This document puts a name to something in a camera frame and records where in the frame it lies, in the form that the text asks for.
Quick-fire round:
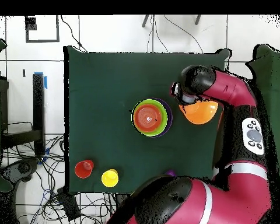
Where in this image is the green bowl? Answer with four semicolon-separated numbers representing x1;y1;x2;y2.
132;99;169;138

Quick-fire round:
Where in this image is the purple bowl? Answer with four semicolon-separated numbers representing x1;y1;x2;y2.
151;97;173;138

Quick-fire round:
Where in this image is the large orange bowl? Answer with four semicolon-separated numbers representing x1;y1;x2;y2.
178;99;219;125

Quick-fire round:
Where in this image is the small red bowl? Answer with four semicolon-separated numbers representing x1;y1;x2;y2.
133;103;163;133

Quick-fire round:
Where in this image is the dark green tablecloth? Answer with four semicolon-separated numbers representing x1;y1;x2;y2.
63;45;232;195

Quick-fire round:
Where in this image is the red orange cup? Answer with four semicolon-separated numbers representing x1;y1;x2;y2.
74;159;95;180

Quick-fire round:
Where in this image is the black metal stand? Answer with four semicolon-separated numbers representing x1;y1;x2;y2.
1;72;47;157

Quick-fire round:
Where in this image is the black power strip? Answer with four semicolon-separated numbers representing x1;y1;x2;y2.
57;186;81;221

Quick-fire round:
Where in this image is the gray black chair base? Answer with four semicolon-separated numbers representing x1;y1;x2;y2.
1;157;41;187

